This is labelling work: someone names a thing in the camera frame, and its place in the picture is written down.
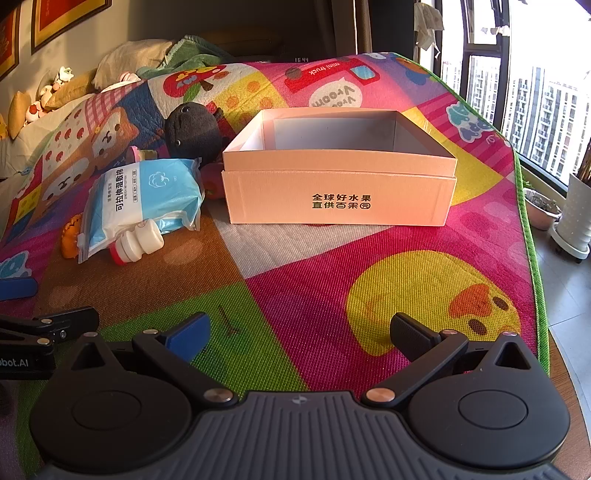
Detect hanging white cloth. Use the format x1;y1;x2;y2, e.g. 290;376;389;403
412;0;447;62

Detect pale cardboard box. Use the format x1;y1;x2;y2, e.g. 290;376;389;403
222;108;459;228

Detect palm plant in white pot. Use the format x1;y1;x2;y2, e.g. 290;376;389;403
549;136;591;265

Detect yellow pillow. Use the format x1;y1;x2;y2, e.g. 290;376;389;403
8;90;43;140

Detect red framed picture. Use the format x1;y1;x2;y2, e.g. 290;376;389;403
30;0;114;52
0;0;22;80

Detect blue wipes packet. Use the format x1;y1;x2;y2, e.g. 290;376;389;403
89;158;206;232

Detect small plush toys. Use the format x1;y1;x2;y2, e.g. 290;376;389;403
25;66;75;123

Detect small white bottle red cap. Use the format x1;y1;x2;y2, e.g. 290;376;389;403
108;219;165;267

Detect small potted plant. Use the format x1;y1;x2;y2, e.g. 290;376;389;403
523;178;563;232

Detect brown curtain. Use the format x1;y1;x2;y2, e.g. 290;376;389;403
355;0;376;55

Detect black plush toy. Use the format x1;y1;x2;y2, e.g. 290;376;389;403
164;102;225;163

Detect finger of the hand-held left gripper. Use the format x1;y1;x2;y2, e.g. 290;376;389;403
0;277;39;302
0;307;100;346

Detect dark window frame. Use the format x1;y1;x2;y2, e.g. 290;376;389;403
413;0;591;195

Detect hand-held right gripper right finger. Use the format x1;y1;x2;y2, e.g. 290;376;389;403
362;313;532;407

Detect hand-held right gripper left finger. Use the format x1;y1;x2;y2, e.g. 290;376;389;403
69;312;236;407

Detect green blanket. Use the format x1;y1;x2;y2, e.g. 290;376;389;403
137;34;237;80

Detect orange toy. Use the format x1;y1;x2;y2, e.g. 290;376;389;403
61;217;87;259

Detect colourful cartoon play mat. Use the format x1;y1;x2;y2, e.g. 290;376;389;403
0;52;552;479

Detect beige pillow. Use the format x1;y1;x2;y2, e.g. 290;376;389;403
91;39;185;92

